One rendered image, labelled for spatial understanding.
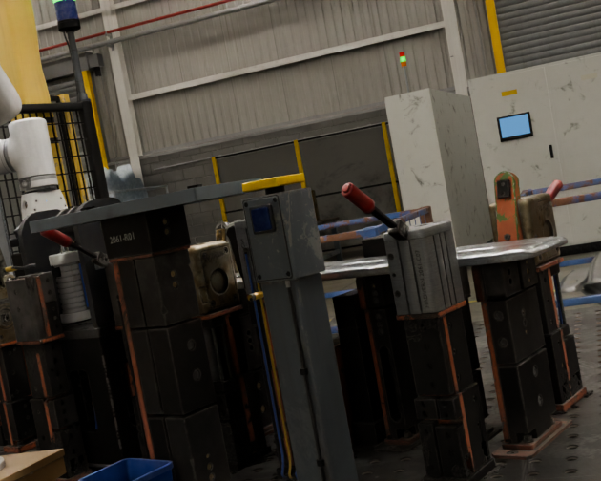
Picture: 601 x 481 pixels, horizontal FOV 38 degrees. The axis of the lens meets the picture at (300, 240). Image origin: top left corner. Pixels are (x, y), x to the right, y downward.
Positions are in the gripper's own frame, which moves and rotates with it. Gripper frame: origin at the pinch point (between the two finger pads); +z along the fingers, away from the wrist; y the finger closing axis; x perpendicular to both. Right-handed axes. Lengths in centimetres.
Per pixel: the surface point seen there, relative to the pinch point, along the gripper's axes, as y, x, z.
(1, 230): 5.6, 26.6, -8.6
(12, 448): -19.5, -0.6, 38.2
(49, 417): -32, -34, 27
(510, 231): 12, -106, 9
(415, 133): 711, 306, -53
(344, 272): -9, -87, 10
